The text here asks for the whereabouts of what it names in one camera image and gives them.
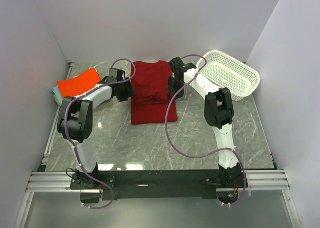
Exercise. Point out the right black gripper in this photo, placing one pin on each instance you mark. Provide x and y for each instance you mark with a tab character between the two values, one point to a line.
170	89

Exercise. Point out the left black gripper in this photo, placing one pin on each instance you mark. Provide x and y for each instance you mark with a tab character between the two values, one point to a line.
129	93

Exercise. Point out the dark red t shirt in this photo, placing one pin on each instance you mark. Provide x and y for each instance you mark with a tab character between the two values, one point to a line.
151	100

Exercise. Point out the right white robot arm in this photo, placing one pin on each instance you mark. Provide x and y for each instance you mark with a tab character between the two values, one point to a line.
218	113

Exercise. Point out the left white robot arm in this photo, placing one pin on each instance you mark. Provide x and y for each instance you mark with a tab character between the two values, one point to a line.
76	119

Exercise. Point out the white plastic basket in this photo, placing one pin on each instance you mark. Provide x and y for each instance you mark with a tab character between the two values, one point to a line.
228	72

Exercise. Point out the orange folded t shirt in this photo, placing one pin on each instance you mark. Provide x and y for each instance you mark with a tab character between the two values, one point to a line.
76	86

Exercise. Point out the teal folded t shirt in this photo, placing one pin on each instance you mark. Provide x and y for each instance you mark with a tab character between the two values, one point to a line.
56	90

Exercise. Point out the black base beam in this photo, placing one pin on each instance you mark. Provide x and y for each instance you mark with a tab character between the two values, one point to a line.
143	184

